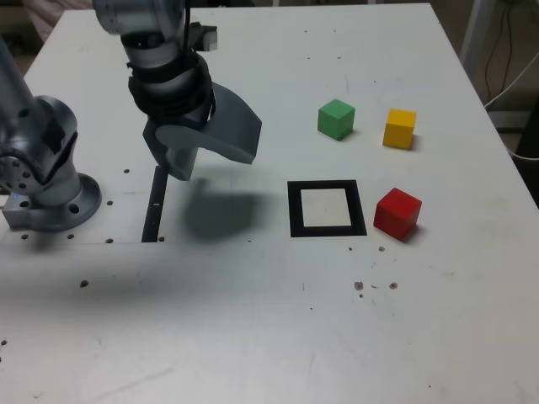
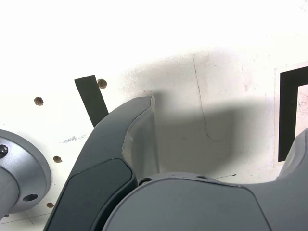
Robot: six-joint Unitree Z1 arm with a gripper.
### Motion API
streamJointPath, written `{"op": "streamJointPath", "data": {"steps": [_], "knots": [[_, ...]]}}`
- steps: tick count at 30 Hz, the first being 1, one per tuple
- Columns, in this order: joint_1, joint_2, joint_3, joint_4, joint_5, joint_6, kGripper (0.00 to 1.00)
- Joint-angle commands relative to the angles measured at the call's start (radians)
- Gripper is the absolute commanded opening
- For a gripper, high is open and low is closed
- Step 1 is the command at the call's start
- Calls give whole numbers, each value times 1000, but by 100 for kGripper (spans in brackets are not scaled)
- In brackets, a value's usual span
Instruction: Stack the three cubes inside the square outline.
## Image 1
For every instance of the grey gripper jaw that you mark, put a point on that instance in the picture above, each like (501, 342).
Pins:
(236, 126)
(177, 162)

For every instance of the green cube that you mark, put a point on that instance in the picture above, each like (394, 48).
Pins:
(334, 120)

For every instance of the yellow cube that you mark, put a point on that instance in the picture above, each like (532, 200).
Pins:
(398, 132)

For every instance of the red cube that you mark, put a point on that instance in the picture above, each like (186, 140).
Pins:
(396, 214)

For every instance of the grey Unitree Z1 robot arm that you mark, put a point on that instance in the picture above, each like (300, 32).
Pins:
(54, 198)

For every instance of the black tape square outline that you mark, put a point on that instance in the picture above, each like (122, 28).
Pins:
(295, 210)

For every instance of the black tape strip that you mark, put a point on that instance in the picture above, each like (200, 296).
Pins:
(152, 210)

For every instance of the pale pink cloth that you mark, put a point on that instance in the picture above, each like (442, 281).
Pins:
(42, 17)

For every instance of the white table leg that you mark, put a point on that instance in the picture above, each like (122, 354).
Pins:
(471, 33)

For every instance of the grey metal bar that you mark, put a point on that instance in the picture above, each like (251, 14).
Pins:
(507, 120)

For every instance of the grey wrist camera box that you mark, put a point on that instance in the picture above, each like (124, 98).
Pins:
(207, 38)

